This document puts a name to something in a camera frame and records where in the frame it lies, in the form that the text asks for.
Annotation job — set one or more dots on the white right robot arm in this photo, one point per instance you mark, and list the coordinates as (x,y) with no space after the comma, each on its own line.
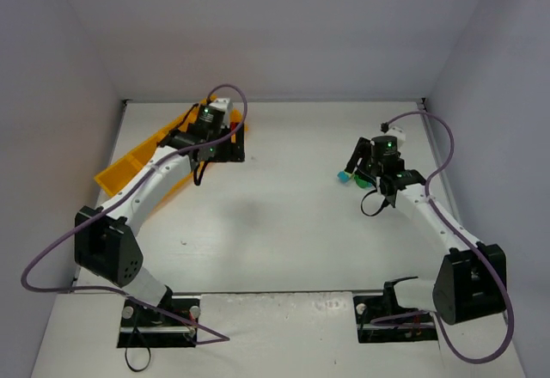
(464,288)

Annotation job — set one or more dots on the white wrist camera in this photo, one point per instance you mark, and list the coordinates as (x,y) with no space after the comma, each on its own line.
(397,132)
(224,106)

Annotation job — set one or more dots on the cyan small lego brick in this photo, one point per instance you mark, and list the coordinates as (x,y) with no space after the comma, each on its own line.
(343,176)

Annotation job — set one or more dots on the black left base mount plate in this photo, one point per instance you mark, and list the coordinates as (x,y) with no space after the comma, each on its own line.
(144,328)

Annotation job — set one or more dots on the green rounded lego piece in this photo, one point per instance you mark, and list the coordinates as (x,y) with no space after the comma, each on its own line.
(363,182)

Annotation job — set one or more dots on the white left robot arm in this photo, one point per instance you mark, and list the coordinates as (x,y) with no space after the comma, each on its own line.
(105,242)

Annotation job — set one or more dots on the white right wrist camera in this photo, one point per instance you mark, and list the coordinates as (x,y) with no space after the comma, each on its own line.
(397,132)

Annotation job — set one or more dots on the yellow four-compartment sorting tray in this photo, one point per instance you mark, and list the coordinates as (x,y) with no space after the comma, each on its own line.
(113,178)

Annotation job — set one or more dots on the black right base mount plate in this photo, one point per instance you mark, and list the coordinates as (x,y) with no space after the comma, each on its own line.
(379,321)

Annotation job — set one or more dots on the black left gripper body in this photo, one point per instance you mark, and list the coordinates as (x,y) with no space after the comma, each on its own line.
(235,147)

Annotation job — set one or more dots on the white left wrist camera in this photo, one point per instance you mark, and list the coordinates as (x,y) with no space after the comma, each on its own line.
(224,106)

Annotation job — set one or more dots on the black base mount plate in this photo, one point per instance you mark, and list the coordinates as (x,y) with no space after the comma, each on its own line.
(144,328)
(379,321)

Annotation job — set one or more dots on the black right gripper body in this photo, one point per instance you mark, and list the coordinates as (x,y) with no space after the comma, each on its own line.
(358,155)

